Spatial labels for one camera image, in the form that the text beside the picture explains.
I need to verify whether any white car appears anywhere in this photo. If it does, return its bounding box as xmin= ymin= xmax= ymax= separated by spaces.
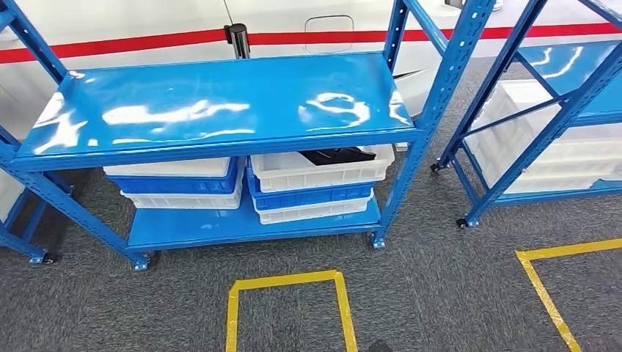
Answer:
xmin=0 ymin=0 xmax=622 ymax=142

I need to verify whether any black stanchion post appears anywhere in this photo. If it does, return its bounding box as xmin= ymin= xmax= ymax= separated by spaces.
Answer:
xmin=223 ymin=23 xmax=251 ymax=60

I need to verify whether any white plastic crate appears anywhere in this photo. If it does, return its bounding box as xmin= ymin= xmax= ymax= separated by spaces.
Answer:
xmin=120 ymin=167 xmax=246 ymax=210
xmin=103 ymin=156 xmax=233 ymax=178
xmin=252 ymin=191 xmax=375 ymax=225
xmin=466 ymin=123 xmax=622 ymax=177
xmin=478 ymin=78 xmax=622 ymax=147
xmin=0 ymin=169 xmax=25 ymax=222
xmin=250 ymin=144 xmax=395 ymax=194
xmin=486 ymin=162 xmax=611 ymax=195

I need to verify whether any red barrier belt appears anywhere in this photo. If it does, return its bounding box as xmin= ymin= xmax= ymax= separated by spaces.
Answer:
xmin=0 ymin=21 xmax=622 ymax=65

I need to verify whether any yellow floor tape square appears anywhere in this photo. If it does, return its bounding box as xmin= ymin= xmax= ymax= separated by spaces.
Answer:
xmin=224 ymin=270 xmax=359 ymax=352
xmin=515 ymin=238 xmax=622 ymax=352

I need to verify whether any blue plastic crate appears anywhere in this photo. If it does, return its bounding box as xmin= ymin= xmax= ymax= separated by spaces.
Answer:
xmin=245 ymin=167 xmax=375 ymax=212
xmin=106 ymin=158 xmax=240 ymax=197

